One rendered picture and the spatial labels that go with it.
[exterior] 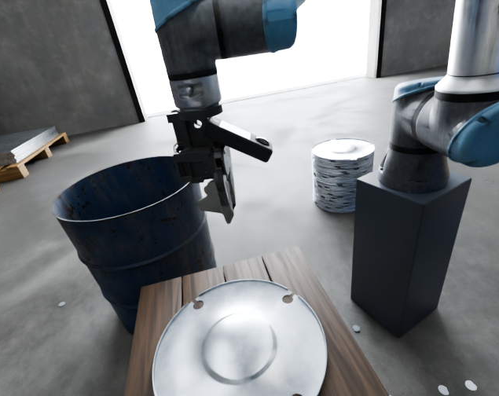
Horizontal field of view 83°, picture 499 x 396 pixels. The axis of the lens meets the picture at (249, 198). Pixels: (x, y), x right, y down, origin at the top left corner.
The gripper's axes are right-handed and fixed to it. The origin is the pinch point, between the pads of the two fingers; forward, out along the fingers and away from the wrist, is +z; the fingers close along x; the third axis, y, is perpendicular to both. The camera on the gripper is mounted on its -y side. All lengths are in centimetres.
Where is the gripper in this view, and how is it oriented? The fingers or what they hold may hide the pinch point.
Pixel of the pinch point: (232, 211)
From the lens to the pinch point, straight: 54.0
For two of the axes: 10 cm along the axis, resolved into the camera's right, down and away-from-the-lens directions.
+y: -9.9, 0.8, 1.2
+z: 1.3, 8.6, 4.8
